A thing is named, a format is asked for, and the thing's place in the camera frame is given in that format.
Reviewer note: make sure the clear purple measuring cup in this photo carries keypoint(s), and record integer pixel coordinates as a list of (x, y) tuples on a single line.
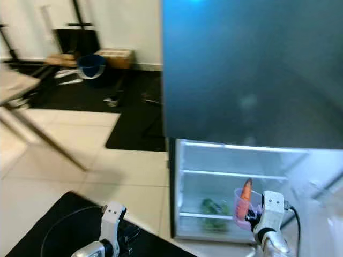
[(256, 203)]

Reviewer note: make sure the orange carrot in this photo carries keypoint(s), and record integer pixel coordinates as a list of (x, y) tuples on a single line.
[(244, 201)]

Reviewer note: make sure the silver fridge door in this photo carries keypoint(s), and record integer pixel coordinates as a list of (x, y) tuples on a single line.
[(321, 214)]

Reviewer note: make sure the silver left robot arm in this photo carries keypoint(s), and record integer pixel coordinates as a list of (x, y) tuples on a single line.
[(92, 250)]

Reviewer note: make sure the glass fridge shelf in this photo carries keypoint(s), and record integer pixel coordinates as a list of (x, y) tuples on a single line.
[(225, 174)]

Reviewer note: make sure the silver fridge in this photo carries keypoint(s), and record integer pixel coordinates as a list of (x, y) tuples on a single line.
[(246, 69)]

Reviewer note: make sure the green leafy vegetables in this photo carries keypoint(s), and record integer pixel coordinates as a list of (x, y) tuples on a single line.
[(214, 214)]

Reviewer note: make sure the black carpet mat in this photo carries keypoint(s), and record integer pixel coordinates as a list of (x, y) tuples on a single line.
[(64, 230)]

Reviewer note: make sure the large black gym floor mat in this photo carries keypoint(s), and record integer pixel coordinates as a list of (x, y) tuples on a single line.
[(134, 128)]

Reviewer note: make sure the caster wheel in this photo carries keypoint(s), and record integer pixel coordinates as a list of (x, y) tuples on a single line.
[(113, 101)]

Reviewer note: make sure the black stool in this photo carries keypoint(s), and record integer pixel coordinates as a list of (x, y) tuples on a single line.
[(153, 97)]

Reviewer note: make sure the beige table with tapered legs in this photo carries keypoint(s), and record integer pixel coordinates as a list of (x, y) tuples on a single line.
[(13, 85)]

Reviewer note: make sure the blue bucket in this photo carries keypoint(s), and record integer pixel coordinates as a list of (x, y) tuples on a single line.
[(91, 69)]

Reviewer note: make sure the wooden crate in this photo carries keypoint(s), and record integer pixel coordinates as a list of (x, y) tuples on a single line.
[(115, 59)]

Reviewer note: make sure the thin black rack upright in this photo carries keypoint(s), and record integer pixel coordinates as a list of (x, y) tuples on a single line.
[(8, 43)]

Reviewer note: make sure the black panel box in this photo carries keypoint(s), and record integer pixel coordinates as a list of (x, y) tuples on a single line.
[(77, 40)]

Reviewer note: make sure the black rack upright with crossbar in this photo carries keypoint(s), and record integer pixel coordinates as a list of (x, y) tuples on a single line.
[(80, 13)]

